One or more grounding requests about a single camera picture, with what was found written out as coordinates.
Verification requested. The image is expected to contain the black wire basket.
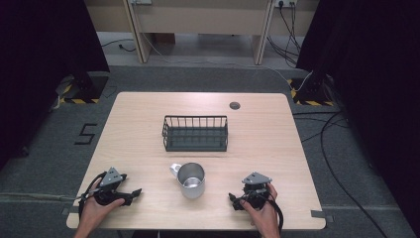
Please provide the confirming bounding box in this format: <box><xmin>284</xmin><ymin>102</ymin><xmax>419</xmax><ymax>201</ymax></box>
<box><xmin>160</xmin><ymin>114</ymin><xmax>230</xmax><ymax>153</ymax></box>

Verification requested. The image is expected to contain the beige floor cable strip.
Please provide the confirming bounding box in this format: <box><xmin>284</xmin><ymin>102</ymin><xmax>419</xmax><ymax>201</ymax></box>
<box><xmin>0</xmin><ymin>191</ymin><xmax>82</xmax><ymax>203</ymax></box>

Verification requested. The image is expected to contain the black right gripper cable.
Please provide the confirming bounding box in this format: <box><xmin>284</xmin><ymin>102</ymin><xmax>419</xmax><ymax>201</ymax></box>
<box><xmin>242</xmin><ymin>190</ymin><xmax>285</xmax><ymax>235</ymax></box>

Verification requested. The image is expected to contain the short black floor cable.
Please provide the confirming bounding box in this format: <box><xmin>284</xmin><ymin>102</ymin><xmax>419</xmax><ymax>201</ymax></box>
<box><xmin>100</xmin><ymin>38</ymin><xmax>138</xmax><ymax>54</ymax></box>

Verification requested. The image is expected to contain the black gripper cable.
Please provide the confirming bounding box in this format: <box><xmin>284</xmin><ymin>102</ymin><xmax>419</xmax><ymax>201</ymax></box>
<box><xmin>77</xmin><ymin>171</ymin><xmax>108</xmax><ymax>221</ymax></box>
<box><xmin>242</xmin><ymin>190</ymin><xmax>285</xmax><ymax>235</ymax></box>

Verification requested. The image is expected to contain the beige background desk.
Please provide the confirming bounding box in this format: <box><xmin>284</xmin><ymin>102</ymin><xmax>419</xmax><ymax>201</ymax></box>
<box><xmin>83</xmin><ymin>0</ymin><xmax>321</xmax><ymax>66</ymax></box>

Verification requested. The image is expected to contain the black stand base striped tape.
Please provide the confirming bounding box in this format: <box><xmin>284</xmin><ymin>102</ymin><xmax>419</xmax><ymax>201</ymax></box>
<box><xmin>54</xmin><ymin>70</ymin><xmax>111</xmax><ymax>105</ymax></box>
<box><xmin>286</xmin><ymin>73</ymin><xmax>335</xmax><ymax>107</ymax></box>

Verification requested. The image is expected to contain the person's right hand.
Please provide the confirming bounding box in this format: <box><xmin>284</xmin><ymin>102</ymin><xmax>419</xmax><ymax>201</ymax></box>
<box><xmin>240</xmin><ymin>182</ymin><xmax>281</xmax><ymax>233</ymax></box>

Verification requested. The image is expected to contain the metal cup with handle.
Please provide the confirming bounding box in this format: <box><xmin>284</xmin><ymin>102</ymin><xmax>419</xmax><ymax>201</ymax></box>
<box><xmin>169</xmin><ymin>162</ymin><xmax>206</xmax><ymax>200</ymax></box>

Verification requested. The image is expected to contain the grey tape piece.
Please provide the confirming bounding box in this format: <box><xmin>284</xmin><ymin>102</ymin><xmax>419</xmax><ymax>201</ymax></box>
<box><xmin>60</xmin><ymin>205</ymin><xmax>81</xmax><ymax>216</ymax></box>
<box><xmin>310</xmin><ymin>209</ymin><xmax>335</xmax><ymax>223</ymax></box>

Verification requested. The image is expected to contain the black curtain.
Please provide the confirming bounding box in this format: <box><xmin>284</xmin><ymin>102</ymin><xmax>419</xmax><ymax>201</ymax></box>
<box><xmin>0</xmin><ymin>0</ymin><xmax>111</xmax><ymax>172</ymax></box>
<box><xmin>295</xmin><ymin>0</ymin><xmax>420</xmax><ymax>230</ymax></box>

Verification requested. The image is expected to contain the bundle of black cables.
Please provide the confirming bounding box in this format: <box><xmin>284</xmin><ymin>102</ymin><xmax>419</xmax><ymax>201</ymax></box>
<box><xmin>265</xmin><ymin>0</ymin><xmax>303</xmax><ymax>68</ymax></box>

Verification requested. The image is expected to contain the person's left hand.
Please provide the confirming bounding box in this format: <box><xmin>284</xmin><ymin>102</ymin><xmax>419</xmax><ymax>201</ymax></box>
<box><xmin>78</xmin><ymin>188</ymin><xmax>127</xmax><ymax>230</ymax></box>

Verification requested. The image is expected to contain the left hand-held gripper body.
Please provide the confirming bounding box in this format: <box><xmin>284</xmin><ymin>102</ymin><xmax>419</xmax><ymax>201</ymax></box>
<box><xmin>93</xmin><ymin>167</ymin><xmax>133</xmax><ymax>207</ymax></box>

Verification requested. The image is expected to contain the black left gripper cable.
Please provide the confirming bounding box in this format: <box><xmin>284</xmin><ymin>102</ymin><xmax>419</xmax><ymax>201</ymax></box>
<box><xmin>77</xmin><ymin>171</ymin><xmax>108</xmax><ymax>221</ymax></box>

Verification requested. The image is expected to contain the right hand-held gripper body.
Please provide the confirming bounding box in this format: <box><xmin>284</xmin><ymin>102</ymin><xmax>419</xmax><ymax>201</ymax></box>
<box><xmin>241</xmin><ymin>171</ymin><xmax>274</xmax><ymax>210</ymax></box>

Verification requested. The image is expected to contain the long black floor cable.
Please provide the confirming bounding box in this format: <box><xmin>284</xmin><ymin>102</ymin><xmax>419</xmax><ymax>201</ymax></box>
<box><xmin>291</xmin><ymin>110</ymin><xmax>390</xmax><ymax>238</ymax></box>

